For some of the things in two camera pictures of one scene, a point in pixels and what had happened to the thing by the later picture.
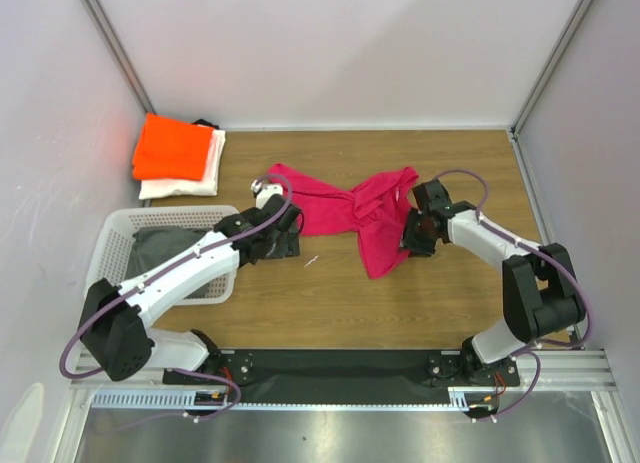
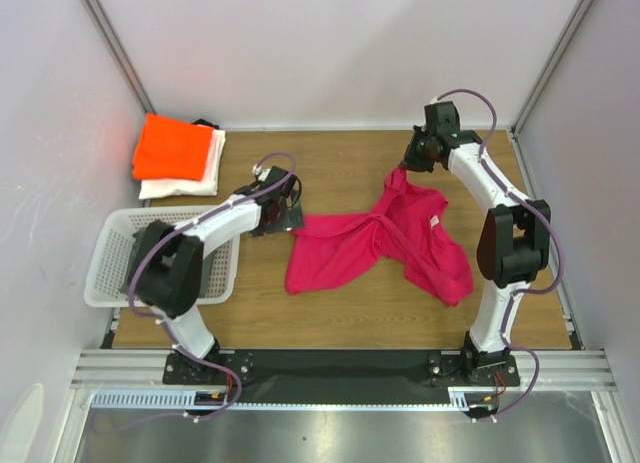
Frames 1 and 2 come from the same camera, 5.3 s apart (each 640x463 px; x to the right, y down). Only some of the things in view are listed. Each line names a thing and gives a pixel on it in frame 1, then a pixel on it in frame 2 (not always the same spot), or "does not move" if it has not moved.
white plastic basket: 109,259 does not move
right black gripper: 415,236 -> 417,158
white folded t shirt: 206,186 does not move
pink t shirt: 376,211 -> 408,224
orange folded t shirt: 169,148 does not move
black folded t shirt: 206,123 does not move
